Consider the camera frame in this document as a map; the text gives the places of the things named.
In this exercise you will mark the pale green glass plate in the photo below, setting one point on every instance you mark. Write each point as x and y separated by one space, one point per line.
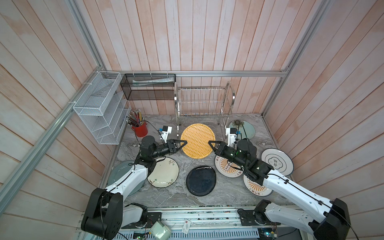
118 171

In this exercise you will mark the cream floral plate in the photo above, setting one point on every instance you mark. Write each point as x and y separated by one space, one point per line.
165 173

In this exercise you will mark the black oval plate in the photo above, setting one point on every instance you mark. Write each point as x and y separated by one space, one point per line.
201 181

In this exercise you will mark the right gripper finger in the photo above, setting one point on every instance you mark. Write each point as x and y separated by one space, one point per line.
216 149
215 143

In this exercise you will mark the pencils bundle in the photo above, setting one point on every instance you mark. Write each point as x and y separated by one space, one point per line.
135 118

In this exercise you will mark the white power adapter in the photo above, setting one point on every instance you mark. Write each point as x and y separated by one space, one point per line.
160 231

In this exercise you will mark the orange sunburst plate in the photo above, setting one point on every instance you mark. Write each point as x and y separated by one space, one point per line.
226 168
255 188

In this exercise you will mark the white black-rimmed plate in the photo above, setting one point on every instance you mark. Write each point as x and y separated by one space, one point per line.
279 160

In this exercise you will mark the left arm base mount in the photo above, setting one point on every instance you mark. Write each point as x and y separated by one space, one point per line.
148 222

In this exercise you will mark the white tag label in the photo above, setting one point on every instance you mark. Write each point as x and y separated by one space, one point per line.
186 227

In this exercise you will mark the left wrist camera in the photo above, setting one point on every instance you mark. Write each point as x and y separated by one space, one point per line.
164 132

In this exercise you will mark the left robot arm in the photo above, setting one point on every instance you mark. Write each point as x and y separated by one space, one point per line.
105 213

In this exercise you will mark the yellow woven round tray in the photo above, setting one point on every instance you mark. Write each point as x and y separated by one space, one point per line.
198 137

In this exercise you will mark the pale green flower plate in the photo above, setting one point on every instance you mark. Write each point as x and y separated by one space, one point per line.
243 129

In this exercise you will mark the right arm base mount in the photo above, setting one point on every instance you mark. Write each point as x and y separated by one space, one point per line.
252 218

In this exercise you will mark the black mesh wall basket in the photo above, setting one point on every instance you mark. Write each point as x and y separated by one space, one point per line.
138 87

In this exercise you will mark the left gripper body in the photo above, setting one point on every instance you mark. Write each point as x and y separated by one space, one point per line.
168 149

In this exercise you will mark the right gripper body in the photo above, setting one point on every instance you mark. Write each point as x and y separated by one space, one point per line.
230 153

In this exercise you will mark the red pencil cup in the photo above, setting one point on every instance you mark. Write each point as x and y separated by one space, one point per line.
141 129

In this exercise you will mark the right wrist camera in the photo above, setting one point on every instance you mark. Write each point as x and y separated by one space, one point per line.
232 135

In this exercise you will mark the white mesh wall shelf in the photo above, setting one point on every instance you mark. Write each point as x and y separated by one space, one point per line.
103 109

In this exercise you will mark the steel dish rack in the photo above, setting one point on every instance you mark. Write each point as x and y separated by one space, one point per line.
204 105

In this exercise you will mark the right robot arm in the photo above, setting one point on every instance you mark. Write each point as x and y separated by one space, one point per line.
321 217

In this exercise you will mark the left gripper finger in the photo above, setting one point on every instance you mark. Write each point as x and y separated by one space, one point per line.
178 142
177 147

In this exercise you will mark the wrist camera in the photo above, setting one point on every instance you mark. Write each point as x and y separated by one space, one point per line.
232 135
164 132

